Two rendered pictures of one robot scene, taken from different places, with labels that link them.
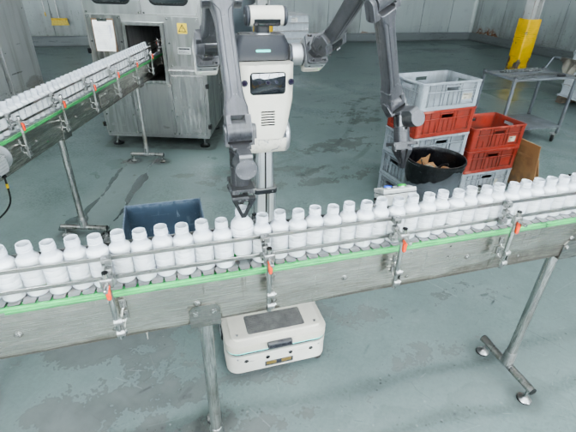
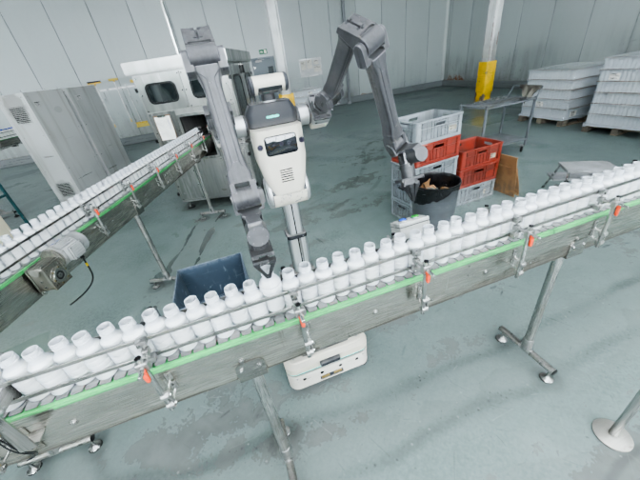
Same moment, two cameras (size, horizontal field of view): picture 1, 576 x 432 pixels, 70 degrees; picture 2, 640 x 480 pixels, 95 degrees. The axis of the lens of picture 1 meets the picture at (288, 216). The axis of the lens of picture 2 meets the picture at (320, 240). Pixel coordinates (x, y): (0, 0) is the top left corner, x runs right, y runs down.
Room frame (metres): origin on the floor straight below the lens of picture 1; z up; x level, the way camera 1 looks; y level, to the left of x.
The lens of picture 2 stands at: (0.33, -0.07, 1.72)
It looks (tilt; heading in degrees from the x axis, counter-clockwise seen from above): 31 degrees down; 2
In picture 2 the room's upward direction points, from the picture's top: 9 degrees counter-clockwise
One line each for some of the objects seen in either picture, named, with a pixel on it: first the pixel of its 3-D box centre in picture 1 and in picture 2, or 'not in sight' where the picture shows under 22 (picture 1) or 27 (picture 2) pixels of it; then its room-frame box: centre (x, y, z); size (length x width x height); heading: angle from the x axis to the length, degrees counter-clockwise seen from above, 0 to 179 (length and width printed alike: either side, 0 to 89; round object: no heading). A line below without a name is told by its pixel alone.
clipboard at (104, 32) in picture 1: (104, 34); (165, 128); (4.58, 1.96, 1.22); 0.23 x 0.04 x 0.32; 89
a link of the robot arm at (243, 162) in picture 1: (243, 150); (253, 216); (1.03, 0.12, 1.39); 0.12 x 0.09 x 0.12; 17
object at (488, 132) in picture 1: (483, 131); (469, 152); (3.83, -1.85, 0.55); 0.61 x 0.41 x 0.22; 110
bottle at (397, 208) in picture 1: (395, 219); (414, 250); (1.22, -0.37, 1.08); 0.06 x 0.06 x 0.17
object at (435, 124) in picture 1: (429, 116); (425, 148); (3.53, -1.21, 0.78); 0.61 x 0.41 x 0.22; 114
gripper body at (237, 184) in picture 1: (240, 177); (258, 240); (1.06, 0.14, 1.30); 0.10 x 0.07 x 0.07; 17
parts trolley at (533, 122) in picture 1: (524, 100); (495, 124); (5.27, -2.96, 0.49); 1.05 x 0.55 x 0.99; 107
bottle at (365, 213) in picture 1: (363, 223); (386, 260); (1.19, -0.26, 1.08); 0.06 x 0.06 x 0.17
